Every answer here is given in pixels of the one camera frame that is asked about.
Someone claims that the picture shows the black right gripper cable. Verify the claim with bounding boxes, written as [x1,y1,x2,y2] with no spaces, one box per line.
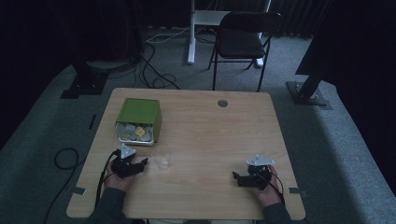
[254,171,286,204]

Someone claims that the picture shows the black floor cable loop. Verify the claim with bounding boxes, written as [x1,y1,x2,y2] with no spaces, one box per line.
[42,147,87,224]

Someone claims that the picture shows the pile of tea bag packets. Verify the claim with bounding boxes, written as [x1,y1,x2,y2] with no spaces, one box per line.
[116,121,154,144]

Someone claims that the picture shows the person's right hand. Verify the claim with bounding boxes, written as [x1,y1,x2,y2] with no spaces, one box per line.
[252,164,286,209]

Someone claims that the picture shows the white desk frame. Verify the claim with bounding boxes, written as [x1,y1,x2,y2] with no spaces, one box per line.
[187,0,273,69]

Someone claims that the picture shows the white floor cable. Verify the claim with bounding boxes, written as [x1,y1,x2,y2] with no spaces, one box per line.
[145,26,191,45]

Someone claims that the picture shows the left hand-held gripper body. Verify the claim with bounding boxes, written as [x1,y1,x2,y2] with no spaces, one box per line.
[110,143,140,180]

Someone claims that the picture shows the grey tape strip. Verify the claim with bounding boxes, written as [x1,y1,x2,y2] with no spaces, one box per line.
[288,186,307,197]

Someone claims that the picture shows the clear glass cup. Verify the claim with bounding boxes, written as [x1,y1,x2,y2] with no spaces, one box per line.
[150,144,173,171]

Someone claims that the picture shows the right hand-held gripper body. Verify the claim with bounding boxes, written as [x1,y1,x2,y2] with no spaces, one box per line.
[246,154,276,191]

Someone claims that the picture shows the green box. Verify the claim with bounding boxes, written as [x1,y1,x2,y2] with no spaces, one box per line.
[115,97,163,147]

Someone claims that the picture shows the black stand with base plate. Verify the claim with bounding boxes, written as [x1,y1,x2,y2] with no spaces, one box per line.
[286,69,333,111]
[60,60,109,100]

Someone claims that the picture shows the black folding chair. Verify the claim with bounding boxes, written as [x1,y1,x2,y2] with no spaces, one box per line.
[207,11,284,93]

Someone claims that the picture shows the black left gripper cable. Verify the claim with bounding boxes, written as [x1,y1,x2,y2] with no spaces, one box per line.
[94,148,121,208]

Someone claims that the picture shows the person's left hand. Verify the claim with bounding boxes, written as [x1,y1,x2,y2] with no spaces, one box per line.
[103,169,140,192]

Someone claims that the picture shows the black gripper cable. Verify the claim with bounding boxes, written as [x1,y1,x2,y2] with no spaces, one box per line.
[94,148,121,208]
[254,171,286,204]

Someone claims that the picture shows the black tangled floor cables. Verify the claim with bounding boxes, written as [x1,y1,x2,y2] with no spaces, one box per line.
[106,41,182,91]

